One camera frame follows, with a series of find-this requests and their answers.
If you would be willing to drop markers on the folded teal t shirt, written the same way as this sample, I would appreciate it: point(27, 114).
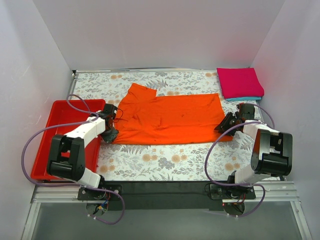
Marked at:
point(246, 98)

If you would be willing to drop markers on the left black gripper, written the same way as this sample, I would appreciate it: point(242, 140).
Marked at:
point(110, 133)

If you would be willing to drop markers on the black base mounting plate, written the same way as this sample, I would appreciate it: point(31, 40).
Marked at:
point(162, 195)

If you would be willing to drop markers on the orange t shirt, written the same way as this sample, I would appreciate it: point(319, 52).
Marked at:
point(148, 119)

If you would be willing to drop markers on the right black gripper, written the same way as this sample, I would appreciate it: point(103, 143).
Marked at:
point(229, 121)

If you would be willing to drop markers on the folded magenta t shirt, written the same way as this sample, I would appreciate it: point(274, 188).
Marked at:
point(239, 83)

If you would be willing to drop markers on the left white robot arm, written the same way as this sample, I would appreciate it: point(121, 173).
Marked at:
point(66, 158)

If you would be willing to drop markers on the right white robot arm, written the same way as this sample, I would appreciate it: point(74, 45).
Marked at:
point(272, 152)

